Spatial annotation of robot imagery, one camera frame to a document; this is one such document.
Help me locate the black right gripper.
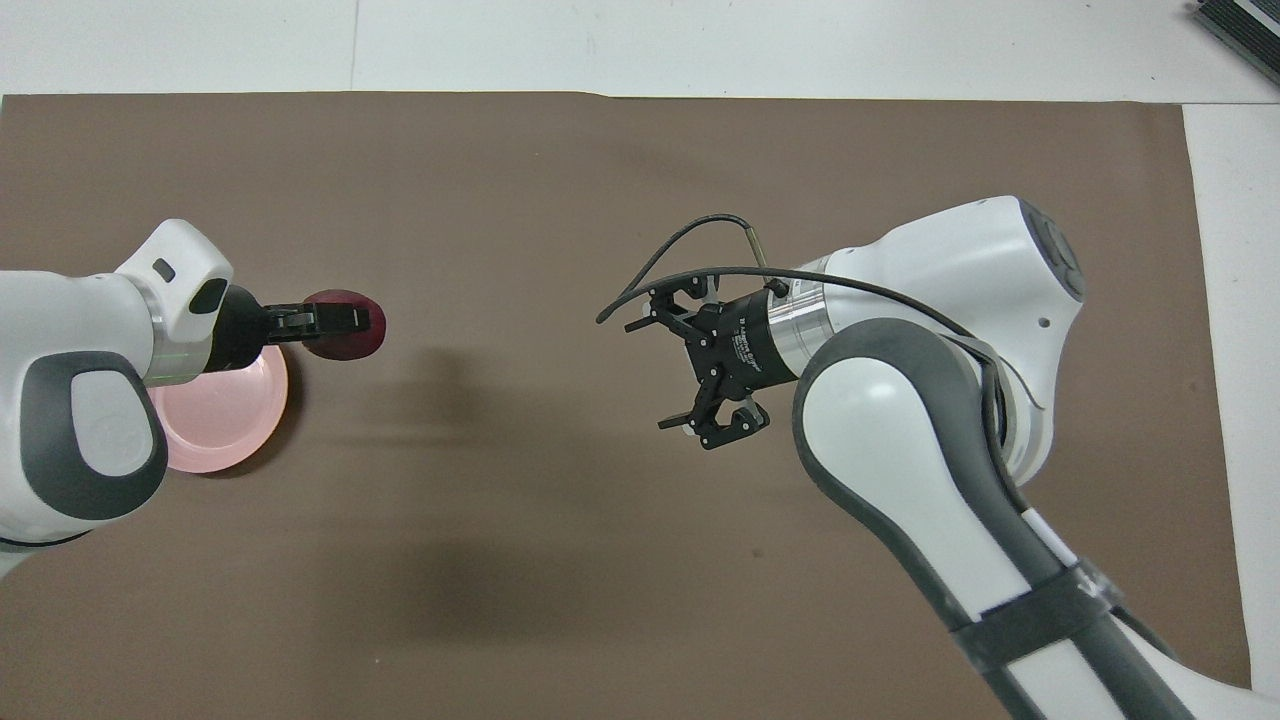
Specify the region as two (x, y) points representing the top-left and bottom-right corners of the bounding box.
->
(625, 278), (801, 451)

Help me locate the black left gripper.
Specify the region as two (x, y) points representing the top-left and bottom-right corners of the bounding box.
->
(205, 285), (373, 373)

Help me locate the dark red apple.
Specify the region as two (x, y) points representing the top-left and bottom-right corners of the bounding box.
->
(300, 288), (387, 363)

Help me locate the pink plate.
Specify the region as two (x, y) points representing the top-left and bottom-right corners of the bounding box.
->
(148, 340), (291, 475)

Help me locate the brown table mat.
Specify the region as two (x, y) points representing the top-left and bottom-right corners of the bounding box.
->
(0, 92), (1253, 720)

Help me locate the dark ribbed metal device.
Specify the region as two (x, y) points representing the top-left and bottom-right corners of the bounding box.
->
(1188, 0), (1280, 59)

